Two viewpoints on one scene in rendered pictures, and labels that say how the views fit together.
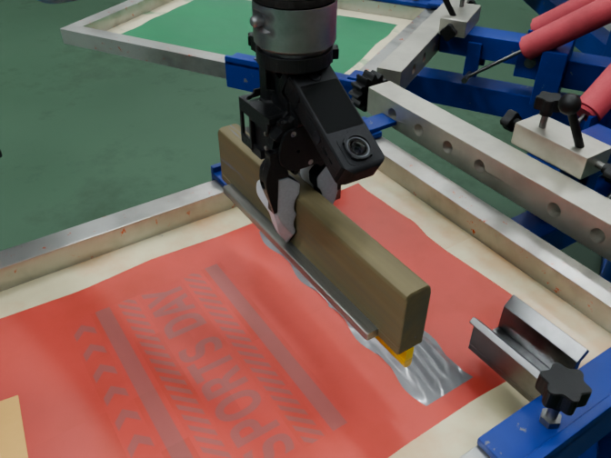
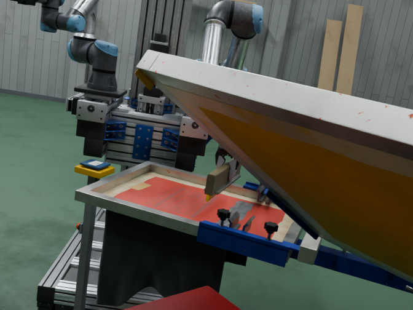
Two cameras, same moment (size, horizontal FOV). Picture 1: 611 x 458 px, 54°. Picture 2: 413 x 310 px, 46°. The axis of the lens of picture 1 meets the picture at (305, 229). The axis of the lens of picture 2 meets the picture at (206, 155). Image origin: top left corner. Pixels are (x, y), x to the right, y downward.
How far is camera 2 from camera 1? 1.51 m
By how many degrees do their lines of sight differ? 51
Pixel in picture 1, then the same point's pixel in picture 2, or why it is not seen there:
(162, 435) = (162, 200)
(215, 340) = (194, 200)
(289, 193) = (220, 160)
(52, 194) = not seen: hidden behind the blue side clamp
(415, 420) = not seen: hidden behind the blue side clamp
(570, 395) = (220, 211)
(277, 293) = (220, 205)
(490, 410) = not seen: hidden behind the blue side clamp
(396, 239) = (269, 219)
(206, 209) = (234, 190)
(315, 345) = (210, 211)
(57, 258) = (188, 177)
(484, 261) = (281, 232)
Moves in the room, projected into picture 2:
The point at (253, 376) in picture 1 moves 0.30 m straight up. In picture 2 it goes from (190, 206) to (203, 131)
